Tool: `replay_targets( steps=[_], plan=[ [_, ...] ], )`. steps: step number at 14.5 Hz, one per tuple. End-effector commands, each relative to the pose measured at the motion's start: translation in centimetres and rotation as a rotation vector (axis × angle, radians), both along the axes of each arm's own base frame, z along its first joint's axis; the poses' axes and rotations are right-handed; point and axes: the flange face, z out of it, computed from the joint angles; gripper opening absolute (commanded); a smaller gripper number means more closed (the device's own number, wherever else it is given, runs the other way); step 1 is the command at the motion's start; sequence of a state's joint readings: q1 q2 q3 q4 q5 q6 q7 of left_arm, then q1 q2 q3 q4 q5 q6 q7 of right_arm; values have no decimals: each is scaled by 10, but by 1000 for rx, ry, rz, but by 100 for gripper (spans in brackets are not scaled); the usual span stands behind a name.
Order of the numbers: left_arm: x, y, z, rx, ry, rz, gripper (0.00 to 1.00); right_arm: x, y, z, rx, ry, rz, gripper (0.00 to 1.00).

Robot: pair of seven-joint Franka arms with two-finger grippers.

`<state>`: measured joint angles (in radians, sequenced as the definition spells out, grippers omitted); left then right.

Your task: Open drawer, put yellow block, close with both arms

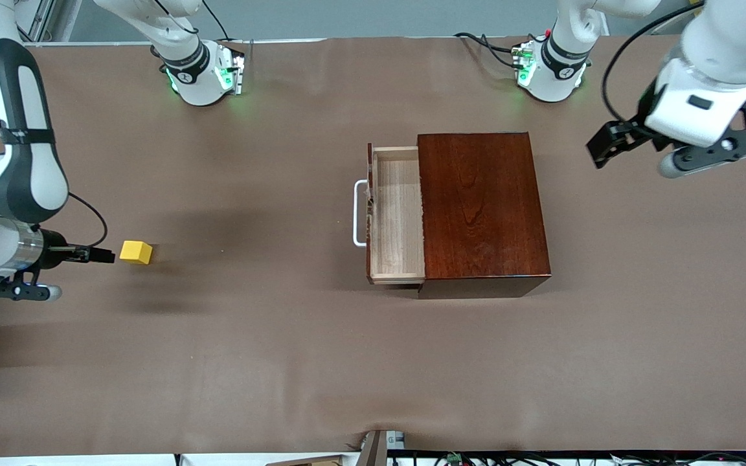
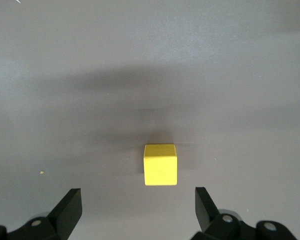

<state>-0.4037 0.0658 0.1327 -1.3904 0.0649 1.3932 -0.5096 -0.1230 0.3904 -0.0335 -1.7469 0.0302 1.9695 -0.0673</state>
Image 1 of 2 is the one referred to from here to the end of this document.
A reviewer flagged dark brown wooden cabinet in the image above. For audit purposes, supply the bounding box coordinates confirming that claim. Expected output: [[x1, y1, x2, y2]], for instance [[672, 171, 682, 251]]
[[417, 132, 552, 300]]

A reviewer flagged aluminium frame profile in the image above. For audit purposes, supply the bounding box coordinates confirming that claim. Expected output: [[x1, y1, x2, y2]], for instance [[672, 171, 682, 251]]
[[17, 0, 56, 43]]

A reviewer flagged base connector box green light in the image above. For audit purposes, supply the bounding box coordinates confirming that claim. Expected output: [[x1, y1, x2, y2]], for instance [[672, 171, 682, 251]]
[[512, 40, 537, 88], [218, 40, 247, 96]]

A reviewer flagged wooden drawer with white handle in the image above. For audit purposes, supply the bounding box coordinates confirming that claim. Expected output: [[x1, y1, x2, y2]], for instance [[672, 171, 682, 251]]
[[353, 144, 427, 285]]

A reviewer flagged black arm base cable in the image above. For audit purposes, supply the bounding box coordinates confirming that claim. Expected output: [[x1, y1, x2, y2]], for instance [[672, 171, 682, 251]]
[[454, 32, 523, 69], [203, 0, 231, 41]]

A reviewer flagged brown table cover sheet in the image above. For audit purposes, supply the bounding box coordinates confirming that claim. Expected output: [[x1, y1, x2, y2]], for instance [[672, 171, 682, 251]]
[[0, 29, 746, 457]]

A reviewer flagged yellow block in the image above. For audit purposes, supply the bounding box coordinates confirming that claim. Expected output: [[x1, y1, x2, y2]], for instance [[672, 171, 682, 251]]
[[120, 241, 153, 265]]

